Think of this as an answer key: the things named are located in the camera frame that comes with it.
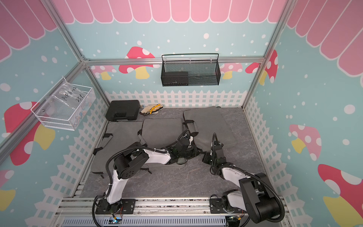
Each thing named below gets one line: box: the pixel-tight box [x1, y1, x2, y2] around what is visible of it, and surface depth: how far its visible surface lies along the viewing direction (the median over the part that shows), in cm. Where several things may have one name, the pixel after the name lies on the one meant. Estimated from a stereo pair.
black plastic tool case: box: [105, 99, 140, 122], surface depth 115 cm
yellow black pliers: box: [149, 103, 164, 115], surface depth 122 cm
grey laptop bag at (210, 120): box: [183, 105, 238, 153], surface depth 105 cm
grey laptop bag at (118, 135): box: [92, 121, 143, 173], surface depth 101 cm
